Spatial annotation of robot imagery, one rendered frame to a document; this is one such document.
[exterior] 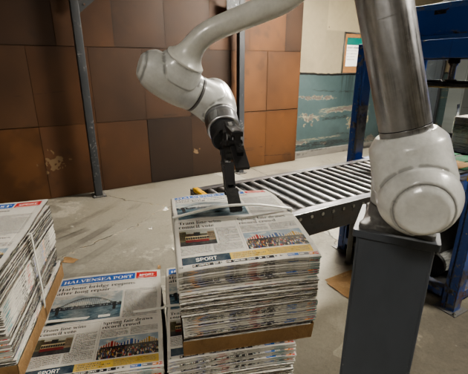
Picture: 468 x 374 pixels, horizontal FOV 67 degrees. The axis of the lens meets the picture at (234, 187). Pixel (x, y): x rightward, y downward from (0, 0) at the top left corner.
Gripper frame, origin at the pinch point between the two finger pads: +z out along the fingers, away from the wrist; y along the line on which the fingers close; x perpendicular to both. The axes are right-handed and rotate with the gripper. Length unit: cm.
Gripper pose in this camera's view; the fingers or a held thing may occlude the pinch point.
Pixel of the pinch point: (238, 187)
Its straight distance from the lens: 79.6
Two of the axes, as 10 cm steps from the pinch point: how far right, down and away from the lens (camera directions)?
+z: 1.8, 7.3, -6.6
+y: -0.9, 6.8, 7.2
